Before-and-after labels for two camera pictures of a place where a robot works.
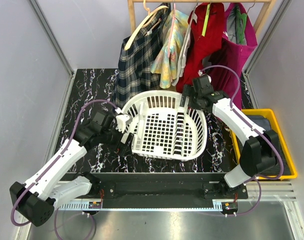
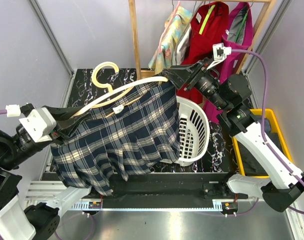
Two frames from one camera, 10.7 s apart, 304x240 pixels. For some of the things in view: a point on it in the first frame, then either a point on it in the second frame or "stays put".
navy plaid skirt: [135, 73] → [132, 135]
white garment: [185, 52] → [177, 57]
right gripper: [187, 91] → [181, 75]
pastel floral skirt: [165, 68] stays put
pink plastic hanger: [173, 18] → [167, 26]
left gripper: [126, 148] → [66, 127]
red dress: [207, 28] stays put
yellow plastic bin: [270, 114] stays put
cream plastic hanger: [144, 23] → [115, 99]
